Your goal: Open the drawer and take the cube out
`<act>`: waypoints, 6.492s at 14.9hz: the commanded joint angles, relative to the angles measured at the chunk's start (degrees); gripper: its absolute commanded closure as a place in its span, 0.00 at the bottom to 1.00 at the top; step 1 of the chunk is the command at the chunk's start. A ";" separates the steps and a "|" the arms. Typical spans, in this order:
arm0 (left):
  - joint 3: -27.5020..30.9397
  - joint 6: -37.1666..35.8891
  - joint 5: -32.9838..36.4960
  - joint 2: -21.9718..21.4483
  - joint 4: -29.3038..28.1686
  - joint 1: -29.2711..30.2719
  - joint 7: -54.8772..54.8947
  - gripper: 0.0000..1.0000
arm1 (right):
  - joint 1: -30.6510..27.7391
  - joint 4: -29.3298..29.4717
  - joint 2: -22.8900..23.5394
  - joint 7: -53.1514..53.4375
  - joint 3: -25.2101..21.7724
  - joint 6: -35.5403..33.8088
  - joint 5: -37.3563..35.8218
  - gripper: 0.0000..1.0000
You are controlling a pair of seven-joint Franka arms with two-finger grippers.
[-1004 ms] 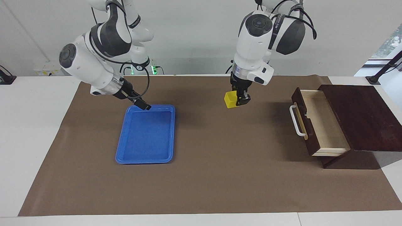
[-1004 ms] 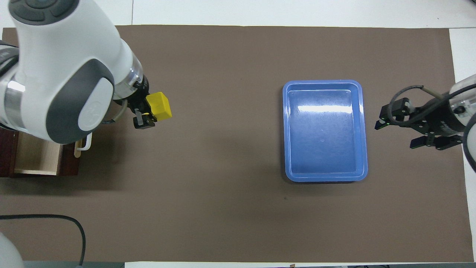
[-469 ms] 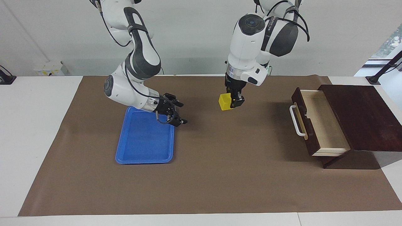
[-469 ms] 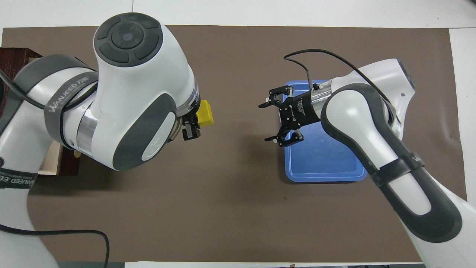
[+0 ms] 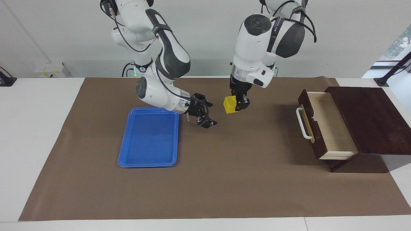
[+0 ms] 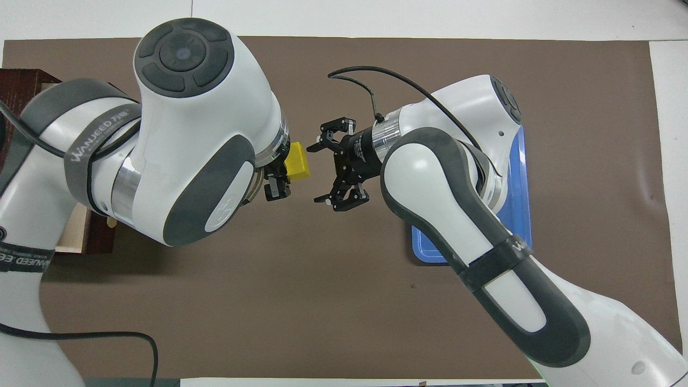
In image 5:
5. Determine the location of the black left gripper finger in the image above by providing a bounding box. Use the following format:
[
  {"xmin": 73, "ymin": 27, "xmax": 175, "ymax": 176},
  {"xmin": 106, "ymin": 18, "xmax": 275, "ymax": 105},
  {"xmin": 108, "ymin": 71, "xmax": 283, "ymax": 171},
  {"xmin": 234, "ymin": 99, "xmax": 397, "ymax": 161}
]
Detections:
[{"xmin": 236, "ymin": 93, "xmax": 250, "ymax": 112}]

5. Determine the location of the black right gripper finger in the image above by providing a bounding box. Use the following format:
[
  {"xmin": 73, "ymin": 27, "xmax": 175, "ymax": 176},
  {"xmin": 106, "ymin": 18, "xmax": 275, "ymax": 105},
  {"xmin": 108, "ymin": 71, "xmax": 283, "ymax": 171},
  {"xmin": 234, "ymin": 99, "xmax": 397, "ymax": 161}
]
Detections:
[
  {"xmin": 197, "ymin": 112, "xmax": 218, "ymax": 129},
  {"xmin": 193, "ymin": 93, "xmax": 213, "ymax": 107}
]

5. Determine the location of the yellow cube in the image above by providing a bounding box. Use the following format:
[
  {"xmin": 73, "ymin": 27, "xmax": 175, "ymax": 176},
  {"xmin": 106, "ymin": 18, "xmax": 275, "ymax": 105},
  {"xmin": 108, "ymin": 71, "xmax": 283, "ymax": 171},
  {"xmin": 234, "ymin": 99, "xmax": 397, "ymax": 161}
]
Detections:
[{"xmin": 223, "ymin": 96, "xmax": 240, "ymax": 114}]

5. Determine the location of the white drawer handle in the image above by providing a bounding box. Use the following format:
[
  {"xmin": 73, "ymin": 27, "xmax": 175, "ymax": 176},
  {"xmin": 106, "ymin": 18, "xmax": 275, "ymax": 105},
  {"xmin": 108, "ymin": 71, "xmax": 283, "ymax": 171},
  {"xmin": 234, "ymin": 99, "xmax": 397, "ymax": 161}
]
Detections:
[{"xmin": 296, "ymin": 107, "xmax": 313, "ymax": 140}]

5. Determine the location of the dark wooden drawer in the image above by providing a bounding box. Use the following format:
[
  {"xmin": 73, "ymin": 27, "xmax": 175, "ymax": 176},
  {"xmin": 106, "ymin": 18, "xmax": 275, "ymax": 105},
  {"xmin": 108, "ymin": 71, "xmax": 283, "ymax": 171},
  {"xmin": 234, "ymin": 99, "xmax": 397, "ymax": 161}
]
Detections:
[{"xmin": 296, "ymin": 90, "xmax": 359, "ymax": 160}]

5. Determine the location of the blue plastic tray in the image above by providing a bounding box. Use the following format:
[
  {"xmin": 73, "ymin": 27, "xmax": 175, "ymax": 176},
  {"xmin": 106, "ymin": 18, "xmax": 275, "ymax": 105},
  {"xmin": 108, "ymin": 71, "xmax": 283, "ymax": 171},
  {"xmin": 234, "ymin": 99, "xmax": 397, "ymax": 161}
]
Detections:
[{"xmin": 118, "ymin": 107, "xmax": 179, "ymax": 168}]

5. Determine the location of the brown table mat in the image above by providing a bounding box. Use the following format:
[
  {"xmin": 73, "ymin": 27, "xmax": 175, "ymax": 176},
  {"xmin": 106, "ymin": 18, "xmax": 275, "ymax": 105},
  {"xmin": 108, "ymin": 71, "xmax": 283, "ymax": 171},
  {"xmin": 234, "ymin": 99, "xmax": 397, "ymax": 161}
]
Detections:
[{"xmin": 19, "ymin": 76, "xmax": 411, "ymax": 222}]

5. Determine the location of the dark wooden cabinet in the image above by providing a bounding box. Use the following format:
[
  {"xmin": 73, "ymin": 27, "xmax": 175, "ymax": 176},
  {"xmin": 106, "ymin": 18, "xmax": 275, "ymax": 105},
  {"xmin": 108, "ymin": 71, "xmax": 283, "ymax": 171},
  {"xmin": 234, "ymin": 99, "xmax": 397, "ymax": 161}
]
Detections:
[{"xmin": 324, "ymin": 86, "xmax": 411, "ymax": 173}]

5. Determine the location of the black slanted stand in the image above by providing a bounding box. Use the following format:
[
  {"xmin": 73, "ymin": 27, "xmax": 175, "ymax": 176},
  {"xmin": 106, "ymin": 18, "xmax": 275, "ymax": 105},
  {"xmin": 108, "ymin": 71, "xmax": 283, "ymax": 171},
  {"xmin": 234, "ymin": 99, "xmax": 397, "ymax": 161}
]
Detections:
[{"xmin": 374, "ymin": 51, "xmax": 411, "ymax": 88}]

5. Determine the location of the window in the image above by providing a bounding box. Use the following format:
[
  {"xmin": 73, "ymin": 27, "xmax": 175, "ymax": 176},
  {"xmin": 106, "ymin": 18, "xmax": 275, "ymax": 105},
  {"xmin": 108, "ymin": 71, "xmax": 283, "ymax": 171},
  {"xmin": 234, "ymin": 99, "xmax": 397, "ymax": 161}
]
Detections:
[{"xmin": 379, "ymin": 24, "xmax": 411, "ymax": 61}]

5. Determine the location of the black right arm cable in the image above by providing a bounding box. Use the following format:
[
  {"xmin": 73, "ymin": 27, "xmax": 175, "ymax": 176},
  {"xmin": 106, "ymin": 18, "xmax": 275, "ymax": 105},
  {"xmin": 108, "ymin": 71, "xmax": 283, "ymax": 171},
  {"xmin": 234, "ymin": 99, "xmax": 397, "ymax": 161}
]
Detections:
[{"xmin": 100, "ymin": 0, "xmax": 210, "ymax": 127}]

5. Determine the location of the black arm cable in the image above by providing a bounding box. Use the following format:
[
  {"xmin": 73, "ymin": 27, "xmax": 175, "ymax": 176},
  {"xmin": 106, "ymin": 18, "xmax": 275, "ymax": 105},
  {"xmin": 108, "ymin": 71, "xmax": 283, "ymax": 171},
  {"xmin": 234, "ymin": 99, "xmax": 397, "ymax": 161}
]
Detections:
[
  {"xmin": 100, "ymin": 0, "xmax": 210, "ymax": 127},
  {"xmin": 260, "ymin": 0, "xmax": 317, "ymax": 44}
]

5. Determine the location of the black base cable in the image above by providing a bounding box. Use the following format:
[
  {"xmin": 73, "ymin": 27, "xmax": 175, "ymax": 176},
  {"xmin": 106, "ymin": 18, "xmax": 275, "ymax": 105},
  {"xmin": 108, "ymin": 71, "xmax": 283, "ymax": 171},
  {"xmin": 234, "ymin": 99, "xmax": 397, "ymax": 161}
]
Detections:
[{"xmin": 121, "ymin": 62, "xmax": 137, "ymax": 77}]

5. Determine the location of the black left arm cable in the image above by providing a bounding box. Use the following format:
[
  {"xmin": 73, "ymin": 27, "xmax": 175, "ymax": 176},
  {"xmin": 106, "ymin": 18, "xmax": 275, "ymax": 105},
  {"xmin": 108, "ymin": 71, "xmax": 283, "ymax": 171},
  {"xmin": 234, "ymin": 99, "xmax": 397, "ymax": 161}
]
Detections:
[{"xmin": 260, "ymin": 0, "xmax": 317, "ymax": 44}]

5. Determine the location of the white wall socket box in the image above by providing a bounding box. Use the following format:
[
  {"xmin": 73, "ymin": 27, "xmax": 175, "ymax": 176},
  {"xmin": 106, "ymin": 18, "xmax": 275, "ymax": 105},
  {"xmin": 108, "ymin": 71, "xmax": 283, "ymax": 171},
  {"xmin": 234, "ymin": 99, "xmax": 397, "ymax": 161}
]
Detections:
[{"xmin": 35, "ymin": 63, "xmax": 67, "ymax": 78}]

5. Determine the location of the black table bracket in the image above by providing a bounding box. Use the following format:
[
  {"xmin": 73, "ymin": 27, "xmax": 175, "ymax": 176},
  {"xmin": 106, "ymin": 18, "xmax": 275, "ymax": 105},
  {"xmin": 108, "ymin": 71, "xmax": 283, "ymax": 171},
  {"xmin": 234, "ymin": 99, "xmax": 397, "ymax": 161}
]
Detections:
[{"xmin": 0, "ymin": 66, "xmax": 17, "ymax": 87}]

